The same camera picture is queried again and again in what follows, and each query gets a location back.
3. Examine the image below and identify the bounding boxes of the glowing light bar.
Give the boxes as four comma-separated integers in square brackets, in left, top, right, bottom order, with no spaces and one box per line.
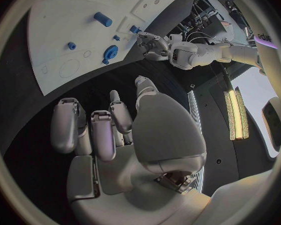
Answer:
[223,86,250,141]

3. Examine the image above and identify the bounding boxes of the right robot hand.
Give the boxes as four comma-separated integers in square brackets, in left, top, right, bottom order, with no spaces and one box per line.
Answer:
[49,75,212,225]

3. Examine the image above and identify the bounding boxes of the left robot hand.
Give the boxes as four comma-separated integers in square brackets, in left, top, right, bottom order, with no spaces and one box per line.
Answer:
[135,31,172,61]

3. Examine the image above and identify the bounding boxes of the blue block plug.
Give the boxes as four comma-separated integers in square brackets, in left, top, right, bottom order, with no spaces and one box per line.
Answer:
[129,25,143,35]

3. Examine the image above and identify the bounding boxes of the white cable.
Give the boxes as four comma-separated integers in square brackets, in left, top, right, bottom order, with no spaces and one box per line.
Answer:
[184,31,257,47]

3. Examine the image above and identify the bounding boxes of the white task board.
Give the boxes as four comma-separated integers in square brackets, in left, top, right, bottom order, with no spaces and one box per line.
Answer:
[26,0,177,97]

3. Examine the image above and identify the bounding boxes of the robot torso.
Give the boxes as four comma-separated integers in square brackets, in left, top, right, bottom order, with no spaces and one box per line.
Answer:
[231,0,281,155]

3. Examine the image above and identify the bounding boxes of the blue long cylinder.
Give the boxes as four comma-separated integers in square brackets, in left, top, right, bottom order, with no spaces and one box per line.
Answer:
[93,12,113,28]

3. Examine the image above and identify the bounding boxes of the blue gear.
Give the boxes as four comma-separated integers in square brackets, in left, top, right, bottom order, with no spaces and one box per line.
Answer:
[101,44,120,66]

